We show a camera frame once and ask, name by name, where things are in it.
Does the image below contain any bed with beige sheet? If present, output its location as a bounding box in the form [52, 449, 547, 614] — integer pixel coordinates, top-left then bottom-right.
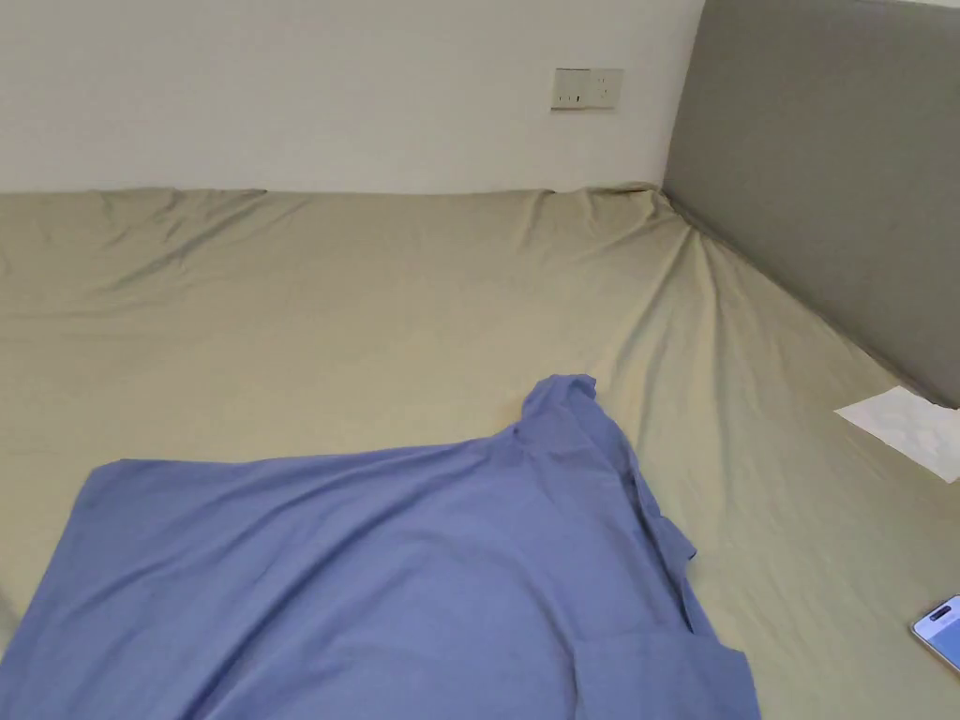
[0, 180, 960, 720]

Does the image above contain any blue shirt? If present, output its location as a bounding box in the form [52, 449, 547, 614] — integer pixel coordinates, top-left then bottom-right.
[0, 374, 765, 720]

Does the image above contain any grey padded headboard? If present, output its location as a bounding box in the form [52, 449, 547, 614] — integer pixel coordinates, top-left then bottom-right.
[661, 0, 960, 410]

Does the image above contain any white paper sheet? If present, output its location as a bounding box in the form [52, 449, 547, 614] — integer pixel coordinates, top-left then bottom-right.
[833, 385, 960, 484]

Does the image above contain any smartphone with lit screen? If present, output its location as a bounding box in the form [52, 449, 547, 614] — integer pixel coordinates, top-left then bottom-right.
[910, 594, 960, 668]

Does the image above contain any white wall socket panel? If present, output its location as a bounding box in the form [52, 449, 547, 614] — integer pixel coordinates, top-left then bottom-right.
[550, 67, 625, 113]

